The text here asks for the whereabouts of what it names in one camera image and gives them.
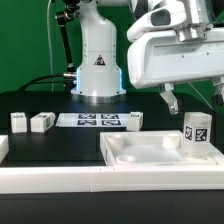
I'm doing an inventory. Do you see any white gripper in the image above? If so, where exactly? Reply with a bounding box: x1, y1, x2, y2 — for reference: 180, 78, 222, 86
127, 28, 224, 115

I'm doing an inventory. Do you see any white square tabletop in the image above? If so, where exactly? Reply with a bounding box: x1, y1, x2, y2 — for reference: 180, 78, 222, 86
100, 131, 224, 167

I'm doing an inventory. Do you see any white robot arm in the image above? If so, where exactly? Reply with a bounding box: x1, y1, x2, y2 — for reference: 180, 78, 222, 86
62, 0, 224, 114

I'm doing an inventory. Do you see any white obstacle fence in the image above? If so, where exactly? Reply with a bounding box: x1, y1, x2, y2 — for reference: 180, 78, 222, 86
0, 133, 224, 195

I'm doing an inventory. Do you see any grey thin cable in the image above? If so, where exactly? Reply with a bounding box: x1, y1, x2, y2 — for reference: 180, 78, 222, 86
188, 82, 208, 101

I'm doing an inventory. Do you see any black cable bundle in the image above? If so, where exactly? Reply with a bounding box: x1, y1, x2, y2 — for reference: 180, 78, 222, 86
18, 73, 78, 93

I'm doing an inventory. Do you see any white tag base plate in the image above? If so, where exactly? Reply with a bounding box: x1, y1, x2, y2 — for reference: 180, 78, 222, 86
56, 113, 128, 127

